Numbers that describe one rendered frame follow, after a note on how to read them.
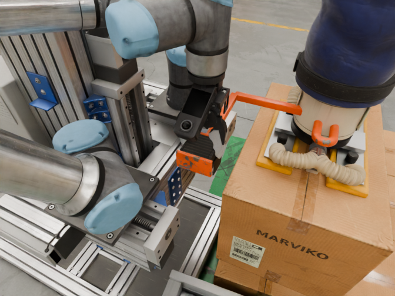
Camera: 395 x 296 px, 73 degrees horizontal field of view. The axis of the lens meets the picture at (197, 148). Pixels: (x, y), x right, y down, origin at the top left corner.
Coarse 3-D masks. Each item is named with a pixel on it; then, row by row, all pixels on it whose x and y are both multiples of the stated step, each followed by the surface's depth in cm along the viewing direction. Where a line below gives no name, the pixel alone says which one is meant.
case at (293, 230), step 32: (256, 128) 89; (384, 160) 78; (224, 192) 70; (256, 192) 70; (288, 192) 70; (320, 192) 70; (384, 192) 70; (224, 224) 80; (256, 224) 73; (288, 224) 68; (320, 224) 64; (352, 224) 64; (384, 224) 64; (224, 256) 94; (256, 256) 85; (288, 256) 77; (320, 256) 71; (352, 256) 66; (384, 256) 61; (320, 288) 82
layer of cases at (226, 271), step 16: (384, 144) 159; (224, 272) 107; (240, 272) 107; (384, 272) 107; (240, 288) 106; (256, 288) 103; (272, 288) 103; (288, 288) 103; (352, 288) 103; (368, 288) 103; (384, 288) 103
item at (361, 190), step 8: (360, 128) 85; (336, 152) 78; (344, 152) 77; (352, 152) 74; (336, 160) 75; (344, 160) 75; (352, 160) 73; (360, 160) 75; (368, 176) 72; (328, 184) 71; (336, 184) 70; (344, 184) 70; (360, 184) 70; (368, 184) 70; (352, 192) 69; (360, 192) 68; (368, 192) 68
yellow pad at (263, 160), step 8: (280, 112) 91; (272, 120) 89; (272, 128) 86; (272, 136) 82; (280, 136) 78; (288, 136) 82; (264, 144) 80; (288, 144) 80; (296, 144) 80; (264, 152) 78; (296, 152) 78; (256, 160) 76; (264, 160) 76; (272, 168) 75; (280, 168) 74; (288, 168) 74
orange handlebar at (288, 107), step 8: (232, 96) 77; (240, 96) 78; (248, 96) 77; (256, 96) 77; (232, 104) 75; (256, 104) 77; (264, 104) 76; (272, 104) 75; (280, 104) 74; (288, 104) 74; (288, 112) 75; (296, 112) 74; (320, 128) 67; (336, 128) 67; (312, 136) 66; (320, 136) 65; (336, 136) 65; (320, 144) 65; (328, 144) 64
